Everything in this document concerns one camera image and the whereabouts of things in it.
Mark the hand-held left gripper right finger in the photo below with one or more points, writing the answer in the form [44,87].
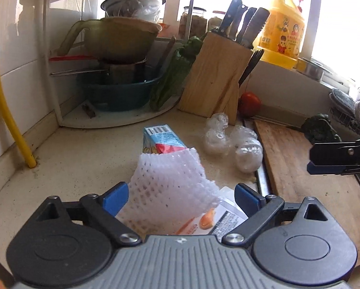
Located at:
[246,197]

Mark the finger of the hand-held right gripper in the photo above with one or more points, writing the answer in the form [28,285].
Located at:
[333,152]
[314,167]

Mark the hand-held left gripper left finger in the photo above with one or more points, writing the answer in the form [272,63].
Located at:
[116,197]

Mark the white foam fruit net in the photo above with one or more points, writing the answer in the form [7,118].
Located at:
[167,180]

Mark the wooden cutting board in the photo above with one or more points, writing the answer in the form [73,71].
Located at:
[294,171]

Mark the dark green broccoli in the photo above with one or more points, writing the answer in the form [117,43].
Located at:
[320,128]

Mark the white orange snack packet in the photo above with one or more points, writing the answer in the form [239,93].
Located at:
[226,216]

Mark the crumpled clear plastic wrap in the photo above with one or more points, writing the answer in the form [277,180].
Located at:
[216,138]
[243,135]
[248,156]

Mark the grey scouring pad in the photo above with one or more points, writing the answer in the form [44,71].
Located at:
[344,99]

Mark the blue drink carton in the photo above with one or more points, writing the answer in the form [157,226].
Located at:
[160,138]

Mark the white corner shelf rack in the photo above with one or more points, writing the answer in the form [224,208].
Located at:
[122,119]

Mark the small steel container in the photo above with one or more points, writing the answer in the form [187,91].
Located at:
[311,69]

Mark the red tomato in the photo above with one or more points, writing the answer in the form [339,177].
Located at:
[249,104]

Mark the teal plastic basin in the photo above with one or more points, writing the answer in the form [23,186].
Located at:
[119,96]

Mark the black scissors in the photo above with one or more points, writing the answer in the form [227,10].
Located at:
[252,64]

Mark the wooden knife block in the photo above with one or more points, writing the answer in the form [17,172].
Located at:
[213,75]

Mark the steel pot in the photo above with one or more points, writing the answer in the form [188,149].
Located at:
[122,70]

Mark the light green long pepper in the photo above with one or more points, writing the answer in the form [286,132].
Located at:
[170,78]

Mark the yellow detergent bottle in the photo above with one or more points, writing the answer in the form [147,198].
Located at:
[284,30]

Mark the yellow pipe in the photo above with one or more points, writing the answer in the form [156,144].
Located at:
[8,117]

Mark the dark green pepper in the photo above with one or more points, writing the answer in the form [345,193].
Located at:
[192,48]

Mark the olive green plastic jug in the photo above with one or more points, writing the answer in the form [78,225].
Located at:
[122,37]

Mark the glass jar brown contents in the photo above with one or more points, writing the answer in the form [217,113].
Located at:
[215,21]
[193,22]

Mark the clear plastic bag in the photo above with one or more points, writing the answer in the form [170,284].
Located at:
[137,10]

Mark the steel bowl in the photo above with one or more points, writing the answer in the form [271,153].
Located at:
[131,1]

